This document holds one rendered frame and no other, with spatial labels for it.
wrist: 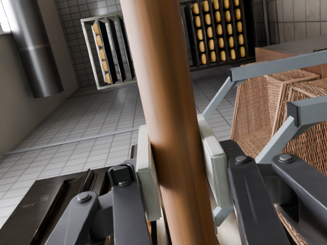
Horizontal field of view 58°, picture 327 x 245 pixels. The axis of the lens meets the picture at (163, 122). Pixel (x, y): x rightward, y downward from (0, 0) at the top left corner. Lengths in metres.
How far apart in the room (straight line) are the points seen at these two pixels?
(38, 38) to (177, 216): 3.13
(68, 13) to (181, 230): 5.18
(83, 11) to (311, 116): 4.83
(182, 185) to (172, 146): 0.03
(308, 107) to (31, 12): 2.94
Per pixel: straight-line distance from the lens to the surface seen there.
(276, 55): 1.67
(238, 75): 1.07
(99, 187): 1.73
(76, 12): 5.28
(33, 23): 3.28
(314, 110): 0.64
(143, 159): 0.15
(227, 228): 1.27
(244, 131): 1.85
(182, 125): 0.16
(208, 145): 0.15
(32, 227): 1.62
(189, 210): 0.18
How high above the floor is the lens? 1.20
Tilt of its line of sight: 1 degrees up
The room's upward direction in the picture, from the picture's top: 101 degrees counter-clockwise
